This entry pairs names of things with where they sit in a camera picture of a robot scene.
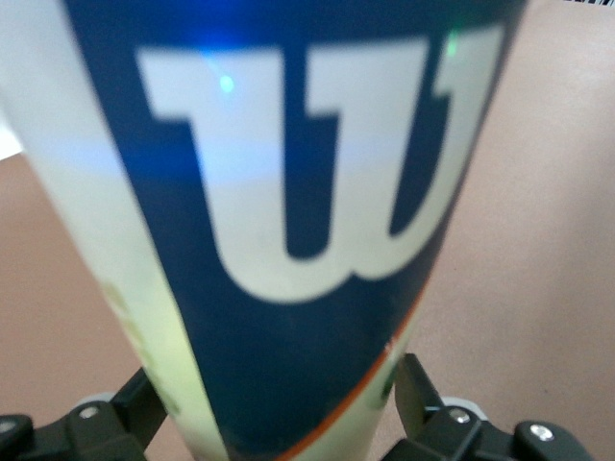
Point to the clear blue-label tennis ball can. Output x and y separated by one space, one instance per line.
288 312

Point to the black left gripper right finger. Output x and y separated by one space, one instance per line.
432 422

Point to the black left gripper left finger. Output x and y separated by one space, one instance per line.
96 432

